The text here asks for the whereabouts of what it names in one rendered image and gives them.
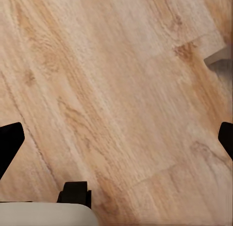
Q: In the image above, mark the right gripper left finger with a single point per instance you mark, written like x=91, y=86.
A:
x=11, y=138

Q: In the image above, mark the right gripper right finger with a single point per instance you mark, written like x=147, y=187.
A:
x=225, y=137

